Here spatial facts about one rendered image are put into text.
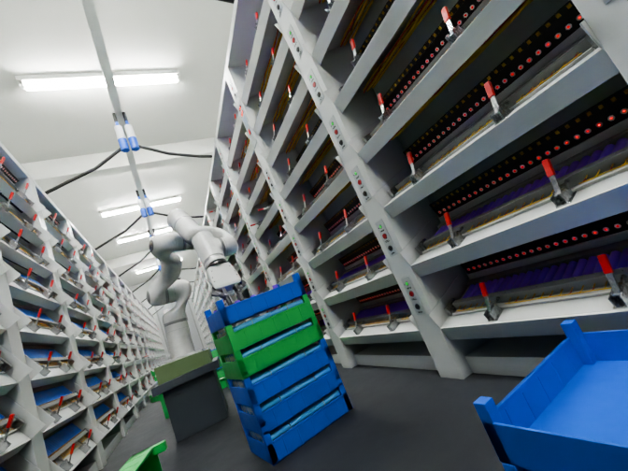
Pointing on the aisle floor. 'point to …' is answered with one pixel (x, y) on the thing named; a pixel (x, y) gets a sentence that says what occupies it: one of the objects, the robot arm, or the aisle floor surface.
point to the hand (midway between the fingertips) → (235, 299)
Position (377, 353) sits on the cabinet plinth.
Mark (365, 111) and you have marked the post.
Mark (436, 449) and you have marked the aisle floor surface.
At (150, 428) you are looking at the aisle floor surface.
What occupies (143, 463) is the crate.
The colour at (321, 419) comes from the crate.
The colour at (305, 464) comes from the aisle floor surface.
